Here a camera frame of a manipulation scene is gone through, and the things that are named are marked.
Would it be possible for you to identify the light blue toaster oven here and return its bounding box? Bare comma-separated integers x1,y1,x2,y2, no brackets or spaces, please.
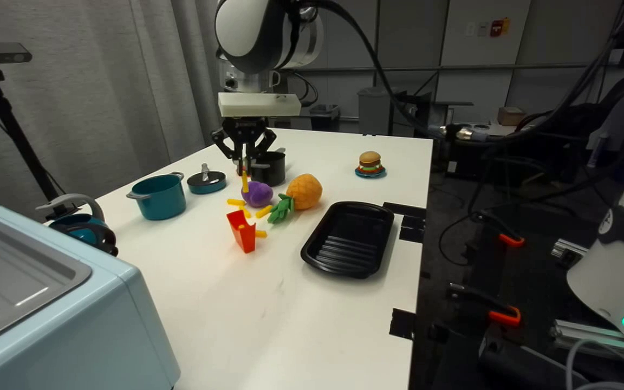
0,191,183,390

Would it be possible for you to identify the wall sign with orange mark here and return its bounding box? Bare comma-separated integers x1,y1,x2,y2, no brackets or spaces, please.
470,17,513,39

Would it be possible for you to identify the black tripod stand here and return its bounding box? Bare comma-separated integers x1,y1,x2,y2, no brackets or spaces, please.
0,64,65,209

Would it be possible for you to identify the teal toy pot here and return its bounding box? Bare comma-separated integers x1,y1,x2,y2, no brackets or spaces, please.
126,171,189,223

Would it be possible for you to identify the teal toy plate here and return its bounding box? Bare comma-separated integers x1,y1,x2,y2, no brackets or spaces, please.
353,165,389,182

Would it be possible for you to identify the teal toy pot lid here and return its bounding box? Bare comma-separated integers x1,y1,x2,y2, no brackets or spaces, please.
184,163,229,196

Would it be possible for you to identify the grey curtain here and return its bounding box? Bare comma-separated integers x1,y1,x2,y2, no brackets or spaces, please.
0,0,245,219

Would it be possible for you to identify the small cardboard box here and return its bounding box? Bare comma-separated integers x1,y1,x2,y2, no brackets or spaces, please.
497,106,526,131

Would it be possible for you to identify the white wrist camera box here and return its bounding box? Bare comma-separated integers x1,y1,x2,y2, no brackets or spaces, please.
217,91,303,120

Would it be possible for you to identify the toy hamburger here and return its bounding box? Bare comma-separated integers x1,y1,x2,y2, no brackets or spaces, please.
358,149,385,173

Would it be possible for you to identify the black clamp orange handle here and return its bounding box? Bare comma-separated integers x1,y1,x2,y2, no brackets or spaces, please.
472,209,528,251
446,280,525,329

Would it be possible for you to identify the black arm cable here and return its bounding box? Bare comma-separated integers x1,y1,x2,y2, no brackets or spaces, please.
303,0,472,144

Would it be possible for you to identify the black office chair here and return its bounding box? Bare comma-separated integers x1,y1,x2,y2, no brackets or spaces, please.
503,72,624,197

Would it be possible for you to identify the aluminium extrusion rail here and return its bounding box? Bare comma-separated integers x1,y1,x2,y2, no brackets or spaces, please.
551,316,624,365

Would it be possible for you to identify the black toy saucepan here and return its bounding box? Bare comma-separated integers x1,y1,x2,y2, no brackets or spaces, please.
250,147,289,188

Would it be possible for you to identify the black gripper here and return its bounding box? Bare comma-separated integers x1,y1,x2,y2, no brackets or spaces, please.
210,115,279,181

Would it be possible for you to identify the orange plush pineapple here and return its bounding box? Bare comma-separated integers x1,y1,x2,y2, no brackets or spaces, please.
266,171,326,226

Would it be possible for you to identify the black ridged plastic tray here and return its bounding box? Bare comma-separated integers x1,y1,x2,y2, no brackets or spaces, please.
300,200,397,281

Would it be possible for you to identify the purple plush eggplant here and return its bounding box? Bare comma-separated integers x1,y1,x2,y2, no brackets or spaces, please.
240,181,275,211

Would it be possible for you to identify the teal toy kettle grey handle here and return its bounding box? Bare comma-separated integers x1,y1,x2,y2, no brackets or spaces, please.
34,194,121,258

